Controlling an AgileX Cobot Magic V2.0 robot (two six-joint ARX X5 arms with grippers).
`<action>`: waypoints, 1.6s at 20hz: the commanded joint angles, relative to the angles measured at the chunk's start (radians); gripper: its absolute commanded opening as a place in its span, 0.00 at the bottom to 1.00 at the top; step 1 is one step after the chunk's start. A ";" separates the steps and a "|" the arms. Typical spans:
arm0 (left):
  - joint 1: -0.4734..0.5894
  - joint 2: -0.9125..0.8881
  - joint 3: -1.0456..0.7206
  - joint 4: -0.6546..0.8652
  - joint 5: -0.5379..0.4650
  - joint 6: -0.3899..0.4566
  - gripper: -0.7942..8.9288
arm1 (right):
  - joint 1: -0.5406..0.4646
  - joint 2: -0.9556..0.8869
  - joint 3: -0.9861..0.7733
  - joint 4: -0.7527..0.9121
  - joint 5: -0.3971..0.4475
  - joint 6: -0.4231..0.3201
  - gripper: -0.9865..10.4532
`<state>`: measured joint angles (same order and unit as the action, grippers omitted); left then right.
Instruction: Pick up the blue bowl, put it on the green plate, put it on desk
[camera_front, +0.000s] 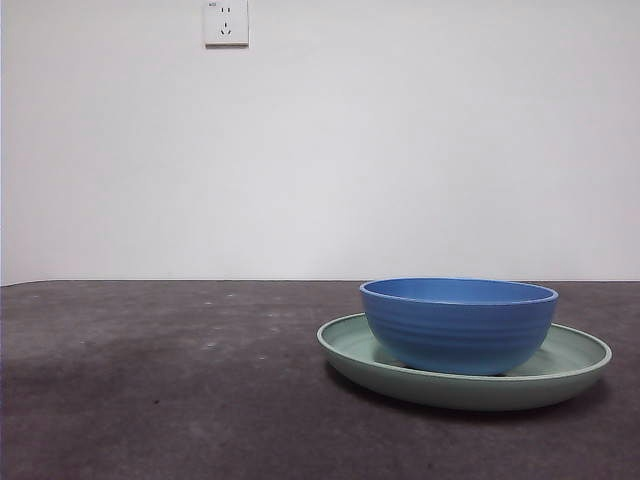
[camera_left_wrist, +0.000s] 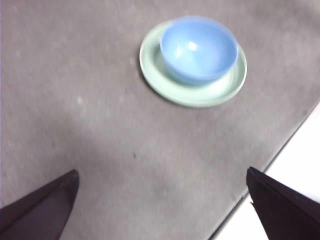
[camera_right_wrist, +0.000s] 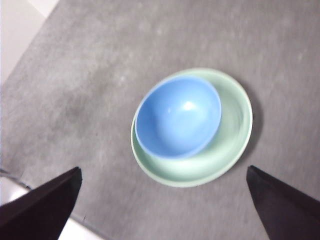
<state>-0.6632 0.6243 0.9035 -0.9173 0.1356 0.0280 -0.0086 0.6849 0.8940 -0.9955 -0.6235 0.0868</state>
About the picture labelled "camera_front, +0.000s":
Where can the blue ribbed bowl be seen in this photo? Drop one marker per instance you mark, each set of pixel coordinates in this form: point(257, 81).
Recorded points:
point(457, 335)

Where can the white wall socket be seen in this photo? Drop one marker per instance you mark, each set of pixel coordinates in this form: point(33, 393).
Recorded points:
point(226, 25)

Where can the green round plate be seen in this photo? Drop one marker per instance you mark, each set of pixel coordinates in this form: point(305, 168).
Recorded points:
point(450, 392)

